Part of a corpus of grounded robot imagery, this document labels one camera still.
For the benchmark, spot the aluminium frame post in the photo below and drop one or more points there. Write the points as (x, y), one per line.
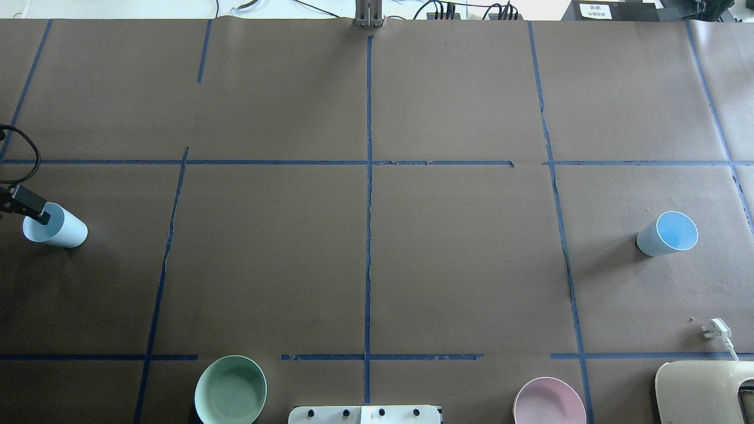
(368, 14)

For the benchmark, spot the black box with label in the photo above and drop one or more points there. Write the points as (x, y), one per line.
(611, 11)

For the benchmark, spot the cream toaster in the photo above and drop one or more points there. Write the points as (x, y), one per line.
(704, 391)

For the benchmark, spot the white toaster plug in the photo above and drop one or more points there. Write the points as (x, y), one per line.
(717, 329)

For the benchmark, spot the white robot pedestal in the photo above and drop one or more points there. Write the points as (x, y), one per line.
(366, 414)

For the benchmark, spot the pink bowl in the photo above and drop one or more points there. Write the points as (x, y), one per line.
(548, 400)

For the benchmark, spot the light blue cup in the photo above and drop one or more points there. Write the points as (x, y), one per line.
(62, 230)
(671, 232)

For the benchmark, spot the green bowl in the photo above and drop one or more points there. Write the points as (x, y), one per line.
(232, 389)

